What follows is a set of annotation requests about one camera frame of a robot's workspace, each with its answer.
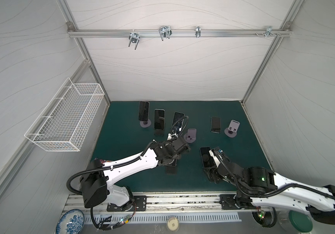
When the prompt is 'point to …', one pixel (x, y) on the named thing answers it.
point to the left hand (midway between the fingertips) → (175, 146)
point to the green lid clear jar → (294, 222)
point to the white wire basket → (64, 126)
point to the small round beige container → (173, 224)
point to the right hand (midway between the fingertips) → (209, 162)
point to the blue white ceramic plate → (71, 222)
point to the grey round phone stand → (232, 130)
